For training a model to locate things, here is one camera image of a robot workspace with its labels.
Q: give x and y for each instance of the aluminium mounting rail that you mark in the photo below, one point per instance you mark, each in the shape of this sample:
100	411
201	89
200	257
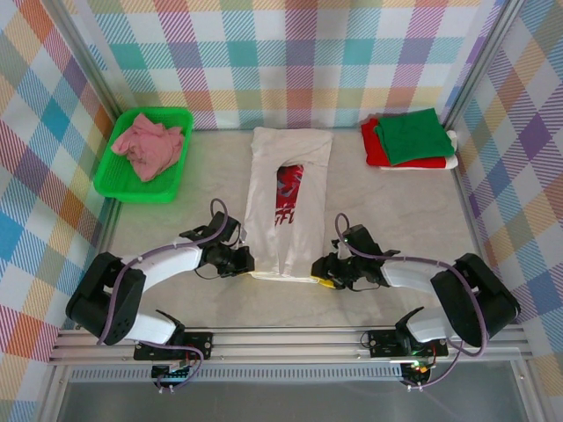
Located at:
286	340

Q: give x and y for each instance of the aluminium frame post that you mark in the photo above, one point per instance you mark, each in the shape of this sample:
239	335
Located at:
88	66
479	57

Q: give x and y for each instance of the white t-shirt with red print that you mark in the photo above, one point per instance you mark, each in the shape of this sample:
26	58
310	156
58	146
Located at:
264	198

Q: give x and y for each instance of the green plastic basket tray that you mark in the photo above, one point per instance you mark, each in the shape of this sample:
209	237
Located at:
132	189

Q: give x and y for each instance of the crumpled pink t-shirt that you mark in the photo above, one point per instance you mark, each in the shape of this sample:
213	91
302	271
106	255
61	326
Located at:
149	149

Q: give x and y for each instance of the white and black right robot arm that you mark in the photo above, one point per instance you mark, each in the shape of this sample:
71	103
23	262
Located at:
409	272

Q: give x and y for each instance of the grey metal shelf panel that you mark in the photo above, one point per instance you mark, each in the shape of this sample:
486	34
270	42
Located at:
286	402

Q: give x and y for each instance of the folded green t-shirt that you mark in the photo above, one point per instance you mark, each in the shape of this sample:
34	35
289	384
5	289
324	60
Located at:
413	136

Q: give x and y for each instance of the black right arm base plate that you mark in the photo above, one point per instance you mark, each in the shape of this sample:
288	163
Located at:
382	343

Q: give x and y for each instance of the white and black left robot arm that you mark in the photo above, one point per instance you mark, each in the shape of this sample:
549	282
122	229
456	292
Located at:
167	264

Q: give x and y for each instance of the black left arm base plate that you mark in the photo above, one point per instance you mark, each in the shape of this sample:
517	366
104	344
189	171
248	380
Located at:
200	345

